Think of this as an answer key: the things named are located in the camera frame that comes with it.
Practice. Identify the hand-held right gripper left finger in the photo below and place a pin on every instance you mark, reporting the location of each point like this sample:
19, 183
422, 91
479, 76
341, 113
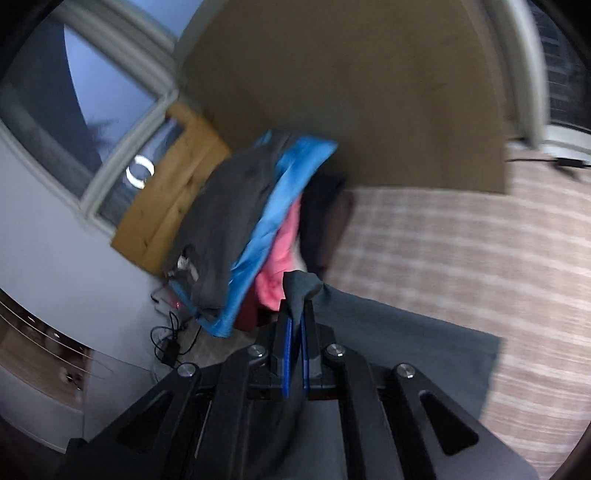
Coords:
287, 355

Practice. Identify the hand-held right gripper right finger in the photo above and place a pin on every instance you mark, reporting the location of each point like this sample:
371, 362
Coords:
305, 360

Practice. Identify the dark green pants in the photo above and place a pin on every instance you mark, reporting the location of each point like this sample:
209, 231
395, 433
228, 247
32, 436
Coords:
406, 337

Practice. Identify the pile of colourful clothes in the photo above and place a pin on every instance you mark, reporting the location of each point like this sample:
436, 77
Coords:
295, 170

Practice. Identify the pink garment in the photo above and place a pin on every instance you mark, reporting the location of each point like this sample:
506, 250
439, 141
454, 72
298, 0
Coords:
277, 258

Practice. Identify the dark navy garment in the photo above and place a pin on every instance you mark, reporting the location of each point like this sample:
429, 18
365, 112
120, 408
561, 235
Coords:
321, 217

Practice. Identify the grey garment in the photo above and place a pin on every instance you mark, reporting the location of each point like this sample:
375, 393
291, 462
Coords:
221, 207

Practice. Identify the plaid blanket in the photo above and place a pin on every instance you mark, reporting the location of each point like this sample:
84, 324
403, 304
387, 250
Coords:
461, 254

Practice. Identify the white low cabinet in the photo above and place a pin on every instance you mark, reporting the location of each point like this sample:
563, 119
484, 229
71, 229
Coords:
37, 369

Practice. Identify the brown wooden board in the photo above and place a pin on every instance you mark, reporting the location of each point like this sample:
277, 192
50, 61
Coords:
369, 92

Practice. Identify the black power adapter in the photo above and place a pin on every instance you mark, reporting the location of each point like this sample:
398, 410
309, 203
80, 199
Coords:
569, 163

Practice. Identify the large glass window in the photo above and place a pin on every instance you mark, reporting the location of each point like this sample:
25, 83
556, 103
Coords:
565, 60

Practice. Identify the white window frame pillar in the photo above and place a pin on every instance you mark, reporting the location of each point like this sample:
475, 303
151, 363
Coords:
521, 69

